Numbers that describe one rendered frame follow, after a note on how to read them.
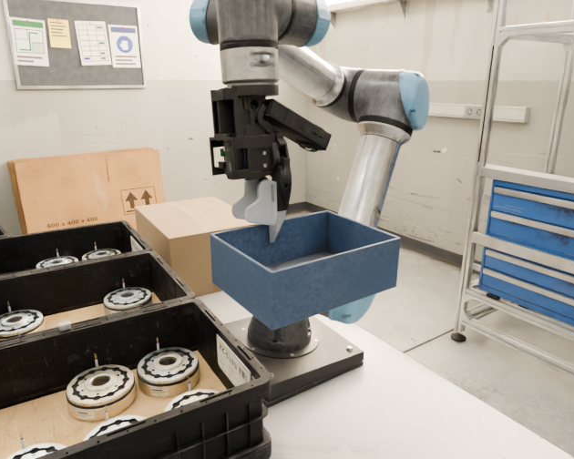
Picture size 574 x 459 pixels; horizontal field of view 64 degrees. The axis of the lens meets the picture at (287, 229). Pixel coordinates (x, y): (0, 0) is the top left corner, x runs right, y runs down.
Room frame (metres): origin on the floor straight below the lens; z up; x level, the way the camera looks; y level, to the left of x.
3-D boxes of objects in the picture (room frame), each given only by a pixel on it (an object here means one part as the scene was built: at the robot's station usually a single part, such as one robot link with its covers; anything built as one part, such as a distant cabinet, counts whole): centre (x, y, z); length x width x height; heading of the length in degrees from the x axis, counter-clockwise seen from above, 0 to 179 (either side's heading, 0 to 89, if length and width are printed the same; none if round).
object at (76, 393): (0.63, 0.30, 0.86); 0.10 x 0.10 x 0.01
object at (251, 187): (0.63, 0.05, 1.15); 0.06 x 0.03 x 0.09; 123
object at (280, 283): (0.57, -0.02, 1.10); 0.20 x 0.15 x 0.07; 125
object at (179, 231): (1.48, 0.31, 0.80); 0.40 x 0.30 x 0.20; 31
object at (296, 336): (0.96, 0.01, 0.80); 0.15 x 0.15 x 0.10
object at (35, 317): (0.83, 0.55, 0.86); 0.10 x 0.10 x 0.01
